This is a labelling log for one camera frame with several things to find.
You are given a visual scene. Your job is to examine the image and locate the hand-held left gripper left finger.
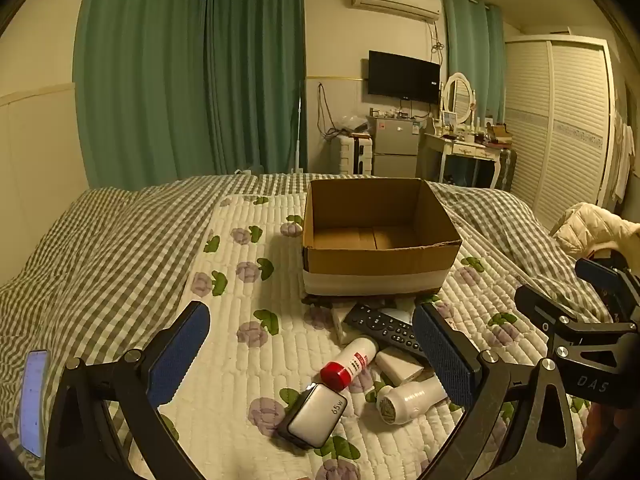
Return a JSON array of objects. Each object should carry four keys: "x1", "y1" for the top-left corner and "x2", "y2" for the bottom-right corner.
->
[{"x1": 45, "y1": 301, "x2": 211, "y2": 480}]

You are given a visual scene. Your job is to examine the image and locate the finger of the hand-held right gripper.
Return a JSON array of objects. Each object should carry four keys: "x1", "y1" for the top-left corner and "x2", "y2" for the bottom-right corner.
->
[
  {"x1": 514, "y1": 284, "x2": 591, "y2": 346},
  {"x1": 574, "y1": 257, "x2": 640, "y2": 321}
]

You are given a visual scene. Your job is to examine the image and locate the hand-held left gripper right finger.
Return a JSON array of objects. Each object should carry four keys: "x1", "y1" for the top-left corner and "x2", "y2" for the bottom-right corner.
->
[{"x1": 412, "y1": 301, "x2": 593, "y2": 480}]

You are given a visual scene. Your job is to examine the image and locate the small white box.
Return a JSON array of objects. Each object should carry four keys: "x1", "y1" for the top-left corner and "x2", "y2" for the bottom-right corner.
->
[{"x1": 375, "y1": 346, "x2": 426, "y2": 386}]

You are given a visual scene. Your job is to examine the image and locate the white plastic bottle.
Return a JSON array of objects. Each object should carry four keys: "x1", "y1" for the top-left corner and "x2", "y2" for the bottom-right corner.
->
[{"x1": 376, "y1": 376, "x2": 448, "y2": 426}]

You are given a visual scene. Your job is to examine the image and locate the black remote control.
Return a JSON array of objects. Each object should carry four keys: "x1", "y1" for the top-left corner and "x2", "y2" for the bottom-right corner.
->
[{"x1": 345, "y1": 304, "x2": 431, "y2": 358}]

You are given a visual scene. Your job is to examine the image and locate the white bottle with red cap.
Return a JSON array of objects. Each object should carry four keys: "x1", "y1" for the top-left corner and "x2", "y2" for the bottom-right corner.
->
[{"x1": 320, "y1": 336, "x2": 379, "y2": 391}]

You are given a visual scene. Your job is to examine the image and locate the white tissue packet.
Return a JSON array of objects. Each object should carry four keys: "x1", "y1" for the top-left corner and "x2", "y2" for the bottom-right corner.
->
[{"x1": 332, "y1": 305, "x2": 362, "y2": 345}]

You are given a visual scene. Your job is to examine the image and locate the cardboard box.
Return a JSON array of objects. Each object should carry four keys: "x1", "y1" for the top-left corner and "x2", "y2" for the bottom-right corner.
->
[{"x1": 301, "y1": 177, "x2": 463, "y2": 297}]

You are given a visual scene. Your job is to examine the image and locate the white charger with black rim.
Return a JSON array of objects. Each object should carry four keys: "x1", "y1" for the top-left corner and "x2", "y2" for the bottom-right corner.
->
[{"x1": 274, "y1": 382, "x2": 349, "y2": 450}]

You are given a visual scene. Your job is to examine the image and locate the cream puffer jacket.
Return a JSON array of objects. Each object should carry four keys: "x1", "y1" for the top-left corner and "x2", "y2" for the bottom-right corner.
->
[{"x1": 550, "y1": 202, "x2": 640, "y2": 261}]

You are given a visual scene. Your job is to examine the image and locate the white floral quilted mat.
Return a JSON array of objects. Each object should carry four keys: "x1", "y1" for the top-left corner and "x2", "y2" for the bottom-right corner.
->
[{"x1": 100, "y1": 192, "x2": 586, "y2": 480}]

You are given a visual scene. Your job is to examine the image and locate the hanging white cloth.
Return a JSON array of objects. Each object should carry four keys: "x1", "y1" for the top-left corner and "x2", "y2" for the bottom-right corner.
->
[{"x1": 612, "y1": 115, "x2": 637, "y2": 202}]

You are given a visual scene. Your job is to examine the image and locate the dark suitcase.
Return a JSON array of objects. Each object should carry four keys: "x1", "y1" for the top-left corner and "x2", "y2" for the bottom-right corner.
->
[{"x1": 497, "y1": 147, "x2": 518, "y2": 192}]

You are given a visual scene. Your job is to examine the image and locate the white louvred wardrobe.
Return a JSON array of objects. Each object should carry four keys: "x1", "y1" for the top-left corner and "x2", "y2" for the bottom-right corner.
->
[{"x1": 504, "y1": 35, "x2": 628, "y2": 233}]

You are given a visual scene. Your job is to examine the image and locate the smartphone with lit screen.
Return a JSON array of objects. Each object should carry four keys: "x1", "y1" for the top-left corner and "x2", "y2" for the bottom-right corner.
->
[{"x1": 17, "y1": 350, "x2": 51, "y2": 458}]

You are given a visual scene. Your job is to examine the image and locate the white dressing table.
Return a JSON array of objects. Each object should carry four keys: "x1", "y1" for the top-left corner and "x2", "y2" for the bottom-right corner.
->
[{"x1": 417, "y1": 122, "x2": 503, "y2": 188}]

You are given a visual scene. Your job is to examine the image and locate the silver small fridge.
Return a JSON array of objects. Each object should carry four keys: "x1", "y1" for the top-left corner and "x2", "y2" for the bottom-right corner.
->
[{"x1": 367, "y1": 115, "x2": 421, "y2": 178}]

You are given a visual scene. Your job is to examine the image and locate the white ribbed suitcase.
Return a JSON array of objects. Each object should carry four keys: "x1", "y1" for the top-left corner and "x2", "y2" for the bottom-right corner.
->
[{"x1": 337, "y1": 132, "x2": 373, "y2": 177}]

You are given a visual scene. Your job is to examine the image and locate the white oval vanity mirror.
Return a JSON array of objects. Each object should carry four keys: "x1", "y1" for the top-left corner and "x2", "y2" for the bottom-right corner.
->
[{"x1": 442, "y1": 72, "x2": 476, "y2": 127}]

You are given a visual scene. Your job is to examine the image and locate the clear plastic bag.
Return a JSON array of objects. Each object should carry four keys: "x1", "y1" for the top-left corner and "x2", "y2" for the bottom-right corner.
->
[{"x1": 340, "y1": 114, "x2": 369, "y2": 136}]

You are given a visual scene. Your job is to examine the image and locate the green curtain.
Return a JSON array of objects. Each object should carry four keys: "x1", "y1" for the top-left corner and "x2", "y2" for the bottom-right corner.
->
[
  {"x1": 205, "y1": 0, "x2": 307, "y2": 175},
  {"x1": 72, "y1": 0, "x2": 213, "y2": 191},
  {"x1": 442, "y1": 0, "x2": 506, "y2": 126}
]

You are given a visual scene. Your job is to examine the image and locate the white pole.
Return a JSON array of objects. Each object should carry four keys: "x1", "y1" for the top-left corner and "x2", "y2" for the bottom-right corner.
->
[{"x1": 294, "y1": 80, "x2": 304, "y2": 173}]

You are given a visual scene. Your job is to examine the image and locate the white air conditioner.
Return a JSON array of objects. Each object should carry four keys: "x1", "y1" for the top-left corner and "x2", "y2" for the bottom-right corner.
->
[{"x1": 348, "y1": 0, "x2": 443, "y2": 23}]

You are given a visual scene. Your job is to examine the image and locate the black wall television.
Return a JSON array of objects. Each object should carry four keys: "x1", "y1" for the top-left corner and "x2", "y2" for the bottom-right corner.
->
[{"x1": 368, "y1": 50, "x2": 442, "y2": 103}]

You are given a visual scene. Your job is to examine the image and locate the wall cables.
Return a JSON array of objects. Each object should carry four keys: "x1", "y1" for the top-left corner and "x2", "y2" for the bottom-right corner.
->
[{"x1": 316, "y1": 82, "x2": 342, "y2": 142}]

